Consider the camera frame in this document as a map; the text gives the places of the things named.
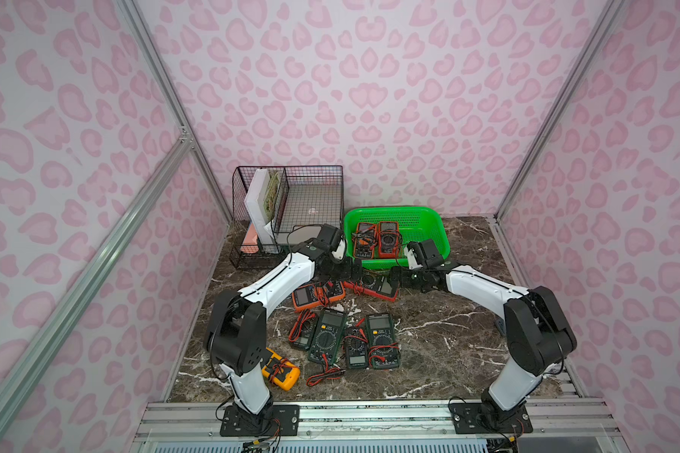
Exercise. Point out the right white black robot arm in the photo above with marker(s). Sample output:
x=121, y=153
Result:
x=537, y=331

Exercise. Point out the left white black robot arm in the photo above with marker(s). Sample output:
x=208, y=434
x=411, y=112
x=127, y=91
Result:
x=235, y=337

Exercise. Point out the orange multimeter tall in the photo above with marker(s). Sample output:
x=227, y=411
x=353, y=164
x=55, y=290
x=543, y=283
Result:
x=365, y=241

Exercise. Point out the large green multimeter left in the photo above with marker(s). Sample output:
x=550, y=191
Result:
x=327, y=337

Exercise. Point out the white upright folder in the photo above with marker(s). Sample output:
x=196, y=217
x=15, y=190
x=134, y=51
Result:
x=260, y=203

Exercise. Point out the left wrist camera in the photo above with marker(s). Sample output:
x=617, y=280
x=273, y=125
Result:
x=329, y=238

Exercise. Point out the orange wide multimeter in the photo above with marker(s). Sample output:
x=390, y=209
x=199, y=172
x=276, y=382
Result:
x=314, y=295

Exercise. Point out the red wide multimeter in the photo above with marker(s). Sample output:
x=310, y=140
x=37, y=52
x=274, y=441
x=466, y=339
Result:
x=375, y=285

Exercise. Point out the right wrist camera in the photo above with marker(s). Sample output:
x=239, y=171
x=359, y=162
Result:
x=423, y=255

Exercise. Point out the small dark multimeter left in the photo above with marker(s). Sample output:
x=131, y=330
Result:
x=302, y=332

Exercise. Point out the small dark multimeter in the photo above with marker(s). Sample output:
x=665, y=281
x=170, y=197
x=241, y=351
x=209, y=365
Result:
x=302, y=332
x=356, y=348

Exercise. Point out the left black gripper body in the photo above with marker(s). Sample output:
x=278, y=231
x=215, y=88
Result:
x=350, y=269

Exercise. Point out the red small Delixi multimeter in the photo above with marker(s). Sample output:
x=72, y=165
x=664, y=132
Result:
x=389, y=240

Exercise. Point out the small dark multimeter centre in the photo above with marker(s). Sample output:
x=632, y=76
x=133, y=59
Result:
x=356, y=348

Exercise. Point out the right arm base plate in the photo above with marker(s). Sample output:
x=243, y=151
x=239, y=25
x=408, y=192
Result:
x=486, y=418

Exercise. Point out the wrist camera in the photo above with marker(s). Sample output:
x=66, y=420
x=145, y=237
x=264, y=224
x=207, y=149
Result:
x=423, y=255
x=329, y=238

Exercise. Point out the aluminium front rail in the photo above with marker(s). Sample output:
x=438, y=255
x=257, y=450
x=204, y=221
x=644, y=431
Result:
x=548, y=425

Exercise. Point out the green multimeter right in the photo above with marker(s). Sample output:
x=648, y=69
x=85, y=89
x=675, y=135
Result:
x=383, y=348

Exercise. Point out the black wire desk organizer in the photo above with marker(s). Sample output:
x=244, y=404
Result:
x=290, y=176

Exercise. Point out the pink notebook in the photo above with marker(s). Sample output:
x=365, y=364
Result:
x=250, y=245

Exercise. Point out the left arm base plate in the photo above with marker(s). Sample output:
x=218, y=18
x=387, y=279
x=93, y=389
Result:
x=272, y=420

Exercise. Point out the yellow multimeter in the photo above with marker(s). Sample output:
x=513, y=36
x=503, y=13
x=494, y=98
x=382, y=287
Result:
x=279, y=371

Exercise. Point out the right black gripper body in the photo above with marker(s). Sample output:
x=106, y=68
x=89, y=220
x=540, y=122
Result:
x=406, y=274

